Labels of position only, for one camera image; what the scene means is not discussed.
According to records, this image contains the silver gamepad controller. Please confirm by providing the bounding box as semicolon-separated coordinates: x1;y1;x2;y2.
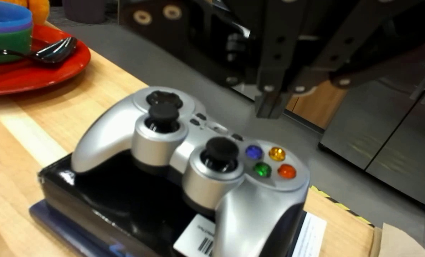
72;88;310;257

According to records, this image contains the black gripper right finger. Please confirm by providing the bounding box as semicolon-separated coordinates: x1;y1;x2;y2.
289;0;425;92

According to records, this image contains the black gamepad box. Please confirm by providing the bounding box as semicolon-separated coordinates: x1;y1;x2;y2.
29;152;328;257

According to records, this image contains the red plate with bowls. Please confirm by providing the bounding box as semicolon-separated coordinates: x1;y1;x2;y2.
0;0;92;96

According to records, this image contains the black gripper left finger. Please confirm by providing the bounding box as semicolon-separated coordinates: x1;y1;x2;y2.
256;0;310;119

